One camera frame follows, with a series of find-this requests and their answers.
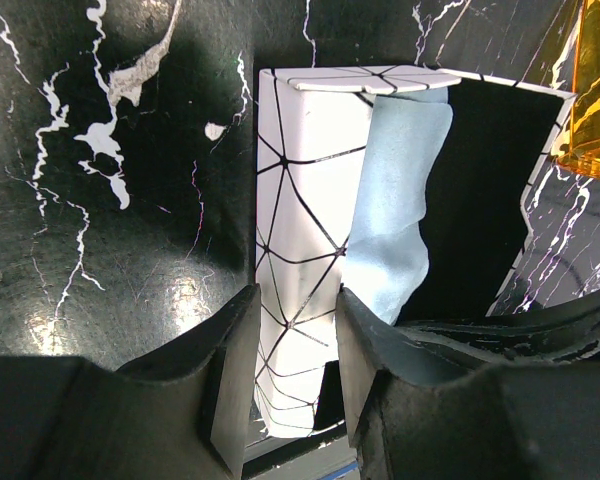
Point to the white geometric glasses case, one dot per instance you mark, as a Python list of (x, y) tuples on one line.
[(312, 134)]

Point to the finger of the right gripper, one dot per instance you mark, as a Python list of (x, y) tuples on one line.
[(435, 352)]

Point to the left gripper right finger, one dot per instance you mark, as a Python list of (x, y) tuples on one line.
[(496, 422)]

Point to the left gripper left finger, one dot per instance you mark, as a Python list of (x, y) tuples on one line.
[(180, 411)]

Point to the amber sunglasses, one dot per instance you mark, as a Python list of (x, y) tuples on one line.
[(577, 148)]

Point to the light blue cleaning cloth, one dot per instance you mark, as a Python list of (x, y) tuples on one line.
[(386, 258)]

